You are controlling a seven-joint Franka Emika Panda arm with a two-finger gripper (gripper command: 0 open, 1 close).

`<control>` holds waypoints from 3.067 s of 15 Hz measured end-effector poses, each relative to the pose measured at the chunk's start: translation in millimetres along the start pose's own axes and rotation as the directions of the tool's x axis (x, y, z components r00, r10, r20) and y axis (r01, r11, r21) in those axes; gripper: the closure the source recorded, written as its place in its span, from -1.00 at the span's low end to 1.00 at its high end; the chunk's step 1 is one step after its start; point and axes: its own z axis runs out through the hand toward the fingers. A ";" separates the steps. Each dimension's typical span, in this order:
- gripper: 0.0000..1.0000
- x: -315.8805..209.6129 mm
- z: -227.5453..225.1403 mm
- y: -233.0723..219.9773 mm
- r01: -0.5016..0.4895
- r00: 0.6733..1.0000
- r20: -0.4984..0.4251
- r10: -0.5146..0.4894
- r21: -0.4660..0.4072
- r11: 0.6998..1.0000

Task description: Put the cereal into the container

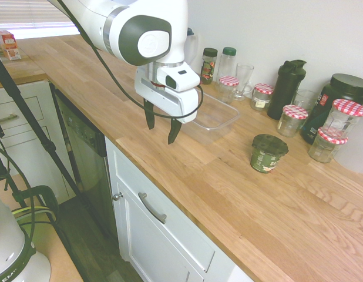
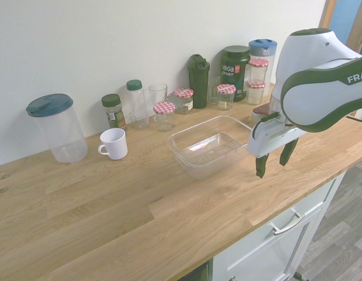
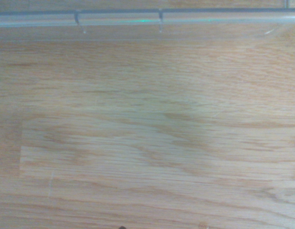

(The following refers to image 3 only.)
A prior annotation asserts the clear plastic food container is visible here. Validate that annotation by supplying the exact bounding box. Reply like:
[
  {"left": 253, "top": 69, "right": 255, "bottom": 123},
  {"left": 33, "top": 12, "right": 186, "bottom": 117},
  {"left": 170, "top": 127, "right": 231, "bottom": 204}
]
[{"left": 0, "top": 7, "right": 295, "bottom": 229}]

